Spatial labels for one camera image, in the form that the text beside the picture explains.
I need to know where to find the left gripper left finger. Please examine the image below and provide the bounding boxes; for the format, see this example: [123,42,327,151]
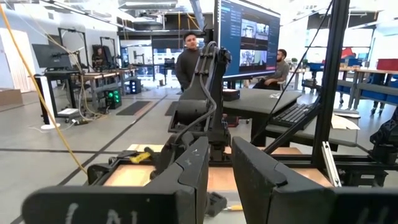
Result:
[21,136,210,224]

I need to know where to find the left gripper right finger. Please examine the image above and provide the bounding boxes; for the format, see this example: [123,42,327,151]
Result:
[231,136,398,224]

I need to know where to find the spoon with orange handle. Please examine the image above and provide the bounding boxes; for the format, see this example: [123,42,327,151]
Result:
[206,192,244,218]

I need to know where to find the grey plastic tray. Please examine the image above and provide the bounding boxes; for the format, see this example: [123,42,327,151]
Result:
[203,190,248,224]

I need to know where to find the yellow tag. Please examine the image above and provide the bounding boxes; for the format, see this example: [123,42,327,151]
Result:
[129,151,154,165]

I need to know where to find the black floor mat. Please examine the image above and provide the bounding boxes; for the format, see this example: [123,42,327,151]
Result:
[164,100,180,117]
[116,100,152,116]

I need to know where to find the grey keyboard shelf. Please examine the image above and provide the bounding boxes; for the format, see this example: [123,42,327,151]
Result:
[266,107,361,147]

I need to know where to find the computer with blue lights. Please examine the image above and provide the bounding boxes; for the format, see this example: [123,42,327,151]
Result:
[129,79,142,95]

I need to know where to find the small black box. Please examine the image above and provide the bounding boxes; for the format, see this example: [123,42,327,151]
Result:
[222,88,241,102]

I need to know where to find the computer with green lights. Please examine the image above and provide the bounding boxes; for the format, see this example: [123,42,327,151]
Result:
[104,88,123,110]

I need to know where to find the person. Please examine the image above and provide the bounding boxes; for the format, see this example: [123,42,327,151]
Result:
[252,49,290,91]
[175,32,202,93]

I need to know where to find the black keyboard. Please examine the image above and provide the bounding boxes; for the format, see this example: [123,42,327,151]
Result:
[270,102,315,127]

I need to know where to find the white paper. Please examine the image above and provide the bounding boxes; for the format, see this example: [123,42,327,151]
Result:
[330,112,361,131]

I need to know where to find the grey desk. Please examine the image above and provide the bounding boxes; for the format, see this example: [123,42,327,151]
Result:
[222,88,303,147]

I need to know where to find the wooden workbench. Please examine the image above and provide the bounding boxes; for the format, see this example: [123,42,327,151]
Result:
[80,67,139,110]

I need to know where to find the white box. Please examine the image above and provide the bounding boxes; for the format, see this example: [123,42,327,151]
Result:
[57,108,80,119]

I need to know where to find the white stand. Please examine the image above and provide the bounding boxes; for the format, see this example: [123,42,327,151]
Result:
[39,76,62,131]

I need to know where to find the large lit monitor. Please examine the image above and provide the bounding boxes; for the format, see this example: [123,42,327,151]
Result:
[213,0,282,82]

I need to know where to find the blue storage bins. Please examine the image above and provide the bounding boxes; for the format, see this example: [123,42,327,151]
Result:
[360,73,398,105]

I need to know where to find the black standing desk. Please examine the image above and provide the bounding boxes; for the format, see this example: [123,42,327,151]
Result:
[33,70,81,125]

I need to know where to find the black monitor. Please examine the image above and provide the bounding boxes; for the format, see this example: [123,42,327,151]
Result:
[32,43,73,70]

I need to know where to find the cardboard box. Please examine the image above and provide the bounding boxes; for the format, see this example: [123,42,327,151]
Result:
[0,88,24,106]

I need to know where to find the red bin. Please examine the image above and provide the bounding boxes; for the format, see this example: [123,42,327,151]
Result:
[376,58,398,72]

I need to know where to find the yellow cable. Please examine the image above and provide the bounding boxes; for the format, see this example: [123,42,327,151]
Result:
[0,4,88,175]

